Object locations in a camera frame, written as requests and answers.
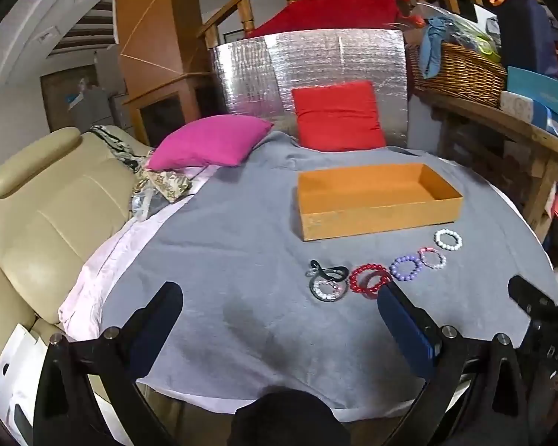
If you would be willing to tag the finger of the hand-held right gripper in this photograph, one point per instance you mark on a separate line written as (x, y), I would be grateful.
(525, 290)

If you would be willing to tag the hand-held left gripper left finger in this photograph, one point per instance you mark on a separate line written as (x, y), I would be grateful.
(154, 330)

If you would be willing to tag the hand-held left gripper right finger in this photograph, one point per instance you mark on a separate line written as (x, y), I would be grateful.
(407, 330)

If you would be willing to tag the orange cardboard box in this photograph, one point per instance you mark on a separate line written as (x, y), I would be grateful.
(353, 195)

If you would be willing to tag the black bangle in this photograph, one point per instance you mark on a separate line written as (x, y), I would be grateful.
(312, 290)

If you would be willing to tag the grey blanket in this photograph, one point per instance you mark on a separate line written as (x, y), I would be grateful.
(237, 265)

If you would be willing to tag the white paper bag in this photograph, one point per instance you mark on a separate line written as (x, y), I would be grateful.
(18, 367)

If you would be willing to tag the beige patterned cloth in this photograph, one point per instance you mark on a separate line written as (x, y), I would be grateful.
(167, 183)

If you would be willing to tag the beige leather sofa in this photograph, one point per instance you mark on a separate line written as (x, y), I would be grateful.
(51, 204)

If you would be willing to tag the wooden side table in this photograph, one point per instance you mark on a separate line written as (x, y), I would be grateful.
(493, 118)

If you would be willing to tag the white tissue box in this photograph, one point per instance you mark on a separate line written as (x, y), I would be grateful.
(521, 104)

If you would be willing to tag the magenta pillow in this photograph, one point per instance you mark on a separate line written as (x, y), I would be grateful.
(209, 141)

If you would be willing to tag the black and white striped cloth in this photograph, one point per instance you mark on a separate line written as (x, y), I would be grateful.
(109, 137)

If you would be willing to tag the blue cardboard box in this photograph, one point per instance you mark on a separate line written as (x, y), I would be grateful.
(539, 86)

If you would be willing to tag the wicker basket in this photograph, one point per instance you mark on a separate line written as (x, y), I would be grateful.
(465, 74)

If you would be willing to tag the red cushion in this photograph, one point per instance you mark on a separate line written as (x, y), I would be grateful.
(337, 116)

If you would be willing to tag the dark blue garment bag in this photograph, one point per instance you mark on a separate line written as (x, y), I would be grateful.
(525, 32)

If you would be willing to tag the blue cloth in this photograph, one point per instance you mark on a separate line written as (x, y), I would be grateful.
(432, 49)

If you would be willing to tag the silver foil panel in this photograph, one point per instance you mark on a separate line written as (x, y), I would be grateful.
(307, 55)

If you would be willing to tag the orange wooden column cabinet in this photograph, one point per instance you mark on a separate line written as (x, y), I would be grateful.
(153, 32)

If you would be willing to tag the red blanket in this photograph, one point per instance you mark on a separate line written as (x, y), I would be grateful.
(335, 9)

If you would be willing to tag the wooden stair railing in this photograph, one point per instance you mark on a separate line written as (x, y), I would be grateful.
(249, 14)

